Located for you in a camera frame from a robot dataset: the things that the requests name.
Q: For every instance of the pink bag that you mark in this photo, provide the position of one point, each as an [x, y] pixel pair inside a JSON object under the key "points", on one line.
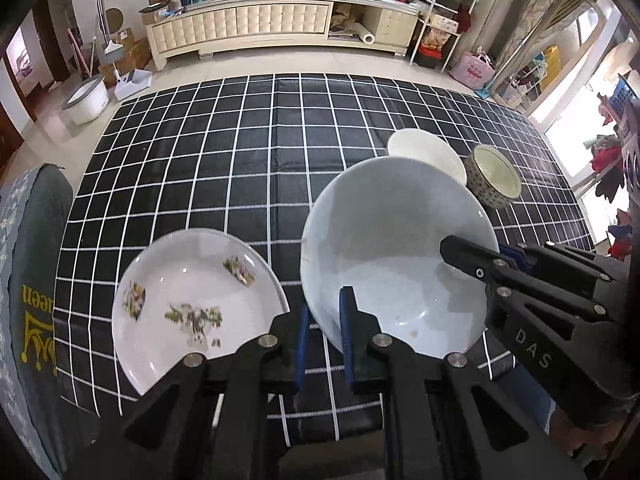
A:
{"points": [[472, 72]]}

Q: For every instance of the white metal shelf rack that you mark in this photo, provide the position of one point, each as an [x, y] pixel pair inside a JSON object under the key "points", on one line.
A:
{"points": [[440, 25]]}

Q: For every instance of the round brown wall disc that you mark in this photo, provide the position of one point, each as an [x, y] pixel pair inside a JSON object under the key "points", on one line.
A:
{"points": [[115, 21]]}

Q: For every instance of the pile of hanging clothes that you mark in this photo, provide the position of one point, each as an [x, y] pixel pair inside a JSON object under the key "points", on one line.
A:
{"points": [[610, 170]]}

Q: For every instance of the white dustpan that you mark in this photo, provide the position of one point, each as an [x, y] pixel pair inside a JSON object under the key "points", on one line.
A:
{"points": [[132, 85]]}

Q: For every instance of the cardboard boxes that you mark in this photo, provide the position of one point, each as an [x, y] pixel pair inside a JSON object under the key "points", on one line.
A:
{"points": [[132, 50]]}

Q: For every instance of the green patterned bowl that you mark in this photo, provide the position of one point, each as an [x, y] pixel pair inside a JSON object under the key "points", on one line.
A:
{"points": [[492, 165]]}

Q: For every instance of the plain white bowl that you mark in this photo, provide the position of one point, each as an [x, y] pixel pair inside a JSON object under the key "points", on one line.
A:
{"points": [[425, 152]]}

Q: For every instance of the grey embroidered chair cover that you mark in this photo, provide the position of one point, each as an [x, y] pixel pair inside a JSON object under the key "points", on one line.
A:
{"points": [[30, 260]]}

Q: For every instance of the cream television cabinet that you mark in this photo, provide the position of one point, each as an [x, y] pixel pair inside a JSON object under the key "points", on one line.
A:
{"points": [[240, 25]]}

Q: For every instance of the blue plastic basket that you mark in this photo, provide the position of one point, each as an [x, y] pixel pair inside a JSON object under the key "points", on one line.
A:
{"points": [[627, 100]]}

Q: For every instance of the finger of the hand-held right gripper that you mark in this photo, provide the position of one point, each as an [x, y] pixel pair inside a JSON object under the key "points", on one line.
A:
{"points": [[575, 265], [470, 260]]}

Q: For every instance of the brown doorway frame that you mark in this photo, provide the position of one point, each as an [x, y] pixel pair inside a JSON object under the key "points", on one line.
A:
{"points": [[52, 50]]}

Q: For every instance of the green floral white plate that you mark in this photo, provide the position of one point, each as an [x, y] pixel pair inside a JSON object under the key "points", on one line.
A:
{"points": [[165, 270]]}

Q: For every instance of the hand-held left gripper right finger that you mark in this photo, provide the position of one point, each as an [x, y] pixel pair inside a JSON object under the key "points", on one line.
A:
{"points": [[347, 330]]}

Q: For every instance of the white paper roll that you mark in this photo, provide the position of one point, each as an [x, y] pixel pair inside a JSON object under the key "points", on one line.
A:
{"points": [[364, 34]]}

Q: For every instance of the white mop bucket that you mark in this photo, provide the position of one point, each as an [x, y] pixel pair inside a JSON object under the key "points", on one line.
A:
{"points": [[85, 102]]}

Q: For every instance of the blue and white bowl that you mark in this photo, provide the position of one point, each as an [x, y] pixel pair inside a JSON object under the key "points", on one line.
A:
{"points": [[380, 240]]}

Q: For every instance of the patterned beige curtain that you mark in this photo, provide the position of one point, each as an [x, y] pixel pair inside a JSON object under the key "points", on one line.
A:
{"points": [[530, 0]]}

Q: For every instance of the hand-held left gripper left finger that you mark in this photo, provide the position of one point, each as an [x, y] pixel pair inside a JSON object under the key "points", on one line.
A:
{"points": [[300, 345]]}

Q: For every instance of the cream curved frame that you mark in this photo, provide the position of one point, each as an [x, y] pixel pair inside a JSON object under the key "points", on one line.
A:
{"points": [[565, 5]]}

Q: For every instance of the black white checkered tablecloth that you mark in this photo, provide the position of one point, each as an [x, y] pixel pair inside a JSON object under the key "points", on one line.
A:
{"points": [[200, 160]]}

